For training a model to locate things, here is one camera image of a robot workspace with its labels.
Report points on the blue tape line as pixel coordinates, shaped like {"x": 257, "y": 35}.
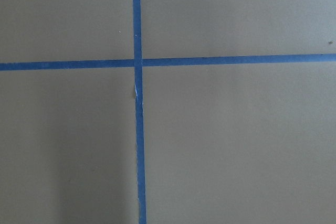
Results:
{"x": 139, "y": 129}
{"x": 236, "y": 59}

